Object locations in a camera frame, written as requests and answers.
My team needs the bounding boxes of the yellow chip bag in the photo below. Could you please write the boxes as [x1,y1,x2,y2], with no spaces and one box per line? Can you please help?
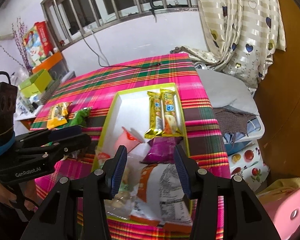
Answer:
[46,102,71,129]

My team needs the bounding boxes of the green snack pouch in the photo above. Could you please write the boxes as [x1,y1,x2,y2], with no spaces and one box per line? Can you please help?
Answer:
[69,107,91,127]

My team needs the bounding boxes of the clear peanut snack bag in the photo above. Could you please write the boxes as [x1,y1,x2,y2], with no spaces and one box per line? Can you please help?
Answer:
[104,157,136,220]

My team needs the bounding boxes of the white orange snack bag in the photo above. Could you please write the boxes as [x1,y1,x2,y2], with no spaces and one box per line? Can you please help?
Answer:
[129,164,192,233]

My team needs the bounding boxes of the pink jelly cup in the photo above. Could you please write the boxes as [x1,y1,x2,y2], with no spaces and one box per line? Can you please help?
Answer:
[114,126,145,153]

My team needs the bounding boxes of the purple snack pouch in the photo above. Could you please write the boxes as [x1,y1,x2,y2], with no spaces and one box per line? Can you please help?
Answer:
[141,137,183,164]

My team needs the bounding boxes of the gold snack bar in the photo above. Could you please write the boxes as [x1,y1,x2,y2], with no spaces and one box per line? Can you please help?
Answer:
[145,91,163,139]
[160,89,183,137]

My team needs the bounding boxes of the person's left hand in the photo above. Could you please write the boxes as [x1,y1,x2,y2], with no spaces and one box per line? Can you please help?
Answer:
[0,179,38,212]

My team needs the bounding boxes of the pink plastic stool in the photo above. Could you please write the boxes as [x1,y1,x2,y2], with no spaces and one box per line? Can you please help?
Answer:
[257,186,300,239]

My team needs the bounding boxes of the yellow-green storage box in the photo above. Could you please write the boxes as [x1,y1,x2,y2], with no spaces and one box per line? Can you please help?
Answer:
[18,69,52,98]

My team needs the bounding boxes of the fruit patterned cloth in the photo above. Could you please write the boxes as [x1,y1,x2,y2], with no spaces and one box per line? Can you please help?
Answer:
[228,140,270,192]

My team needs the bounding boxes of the pink plaid tablecloth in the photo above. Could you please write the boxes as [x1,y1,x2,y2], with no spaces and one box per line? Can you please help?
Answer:
[31,53,230,239]

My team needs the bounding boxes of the orange box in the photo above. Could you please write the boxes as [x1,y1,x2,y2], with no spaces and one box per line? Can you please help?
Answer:
[32,51,63,74]

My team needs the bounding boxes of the colorful cartoon gift box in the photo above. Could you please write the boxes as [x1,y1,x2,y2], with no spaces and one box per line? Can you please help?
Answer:
[23,21,53,67]

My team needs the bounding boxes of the yellow-green shallow box tray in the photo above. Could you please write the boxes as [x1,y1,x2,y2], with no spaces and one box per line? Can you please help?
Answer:
[94,83,191,213]

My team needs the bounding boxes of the purple dried flower branches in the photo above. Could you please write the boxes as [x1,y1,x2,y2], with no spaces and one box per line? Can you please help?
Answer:
[0,17,33,75]

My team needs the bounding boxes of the wooden wardrobe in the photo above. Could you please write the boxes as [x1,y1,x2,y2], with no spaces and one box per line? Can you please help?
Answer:
[255,0,300,183]

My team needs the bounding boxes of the grey pillow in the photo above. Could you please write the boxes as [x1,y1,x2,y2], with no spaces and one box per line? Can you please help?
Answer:
[197,69,258,114]

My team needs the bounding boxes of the window metal bars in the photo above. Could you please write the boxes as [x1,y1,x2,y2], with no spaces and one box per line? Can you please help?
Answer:
[41,0,198,50]

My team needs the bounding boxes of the black hook on sill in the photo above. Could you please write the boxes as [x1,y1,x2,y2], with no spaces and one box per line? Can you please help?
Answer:
[149,0,165,23]

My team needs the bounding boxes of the heart patterned curtain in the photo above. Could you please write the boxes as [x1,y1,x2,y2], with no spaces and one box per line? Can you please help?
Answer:
[173,0,286,92]

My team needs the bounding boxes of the black tracking camera module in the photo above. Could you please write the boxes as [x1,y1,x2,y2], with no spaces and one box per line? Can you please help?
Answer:
[0,71,18,155]

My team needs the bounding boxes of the black cable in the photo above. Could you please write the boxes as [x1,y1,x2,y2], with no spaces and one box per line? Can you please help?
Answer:
[78,28,163,68]

